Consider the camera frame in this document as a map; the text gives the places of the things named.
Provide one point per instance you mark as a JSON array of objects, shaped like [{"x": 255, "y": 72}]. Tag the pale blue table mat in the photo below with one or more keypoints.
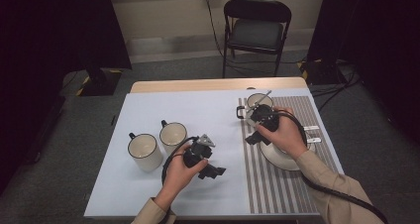
[{"x": 198, "y": 108}]

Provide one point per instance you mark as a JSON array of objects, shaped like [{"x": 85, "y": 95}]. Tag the black curtain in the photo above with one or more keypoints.
[
  {"x": 49, "y": 52},
  {"x": 379, "y": 45}
]

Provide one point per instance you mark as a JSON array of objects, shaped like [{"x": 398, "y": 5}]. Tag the person's left hand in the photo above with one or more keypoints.
[{"x": 175, "y": 177}]

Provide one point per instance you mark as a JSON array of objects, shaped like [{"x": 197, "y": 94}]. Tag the grey striped placemat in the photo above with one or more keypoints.
[{"x": 280, "y": 191}]

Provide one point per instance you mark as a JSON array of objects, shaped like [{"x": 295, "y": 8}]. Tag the black stand base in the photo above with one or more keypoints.
[
  {"x": 100, "y": 82},
  {"x": 322, "y": 72}
]

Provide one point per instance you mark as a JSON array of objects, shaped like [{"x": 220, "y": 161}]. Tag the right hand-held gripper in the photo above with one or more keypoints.
[{"x": 265, "y": 118}]

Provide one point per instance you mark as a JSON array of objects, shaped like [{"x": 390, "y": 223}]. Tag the white ceramic plate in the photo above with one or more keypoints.
[{"x": 275, "y": 158}]

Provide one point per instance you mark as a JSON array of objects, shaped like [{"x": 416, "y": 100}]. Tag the black folding chair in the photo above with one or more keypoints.
[{"x": 256, "y": 34}]

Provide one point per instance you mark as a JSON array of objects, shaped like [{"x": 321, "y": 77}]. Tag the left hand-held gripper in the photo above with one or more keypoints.
[{"x": 198, "y": 154}]

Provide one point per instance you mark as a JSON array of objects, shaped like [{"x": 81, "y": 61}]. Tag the white ceramic spoon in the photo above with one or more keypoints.
[{"x": 314, "y": 140}]

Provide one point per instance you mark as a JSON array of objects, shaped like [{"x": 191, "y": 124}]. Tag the person's right hand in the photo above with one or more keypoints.
[{"x": 290, "y": 134}]

